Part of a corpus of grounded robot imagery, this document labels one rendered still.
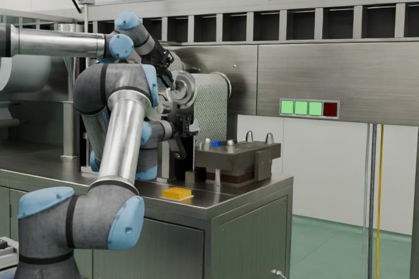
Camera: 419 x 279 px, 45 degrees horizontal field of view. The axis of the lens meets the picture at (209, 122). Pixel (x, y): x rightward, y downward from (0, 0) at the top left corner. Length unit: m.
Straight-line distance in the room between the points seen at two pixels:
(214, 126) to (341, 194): 2.65
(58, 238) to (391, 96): 1.29
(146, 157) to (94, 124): 0.25
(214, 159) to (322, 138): 2.77
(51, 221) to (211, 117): 1.04
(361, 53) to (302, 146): 2.71
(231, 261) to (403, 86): 0.87
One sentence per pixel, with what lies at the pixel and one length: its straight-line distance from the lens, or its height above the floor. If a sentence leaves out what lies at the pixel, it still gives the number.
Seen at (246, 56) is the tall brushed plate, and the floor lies 1.39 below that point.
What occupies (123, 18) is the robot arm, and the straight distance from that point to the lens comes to 1.73.
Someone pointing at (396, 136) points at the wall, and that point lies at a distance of 4.36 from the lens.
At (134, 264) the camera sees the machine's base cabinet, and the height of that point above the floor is 0.64.
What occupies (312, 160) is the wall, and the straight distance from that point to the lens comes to 4.60.
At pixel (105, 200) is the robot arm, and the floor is 1.04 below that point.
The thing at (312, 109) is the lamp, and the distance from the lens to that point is 2.03.
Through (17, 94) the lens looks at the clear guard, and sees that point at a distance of 2.63.
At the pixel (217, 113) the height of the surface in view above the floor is 1.15.
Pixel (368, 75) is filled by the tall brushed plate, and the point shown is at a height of 1.32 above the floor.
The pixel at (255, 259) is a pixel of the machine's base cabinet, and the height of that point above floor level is 0.63.
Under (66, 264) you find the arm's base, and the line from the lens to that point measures 1.18.
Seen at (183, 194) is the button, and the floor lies 0.92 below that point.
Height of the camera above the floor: 1.31
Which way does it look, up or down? 5 degrees down
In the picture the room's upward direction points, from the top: 1 degrees clockwise
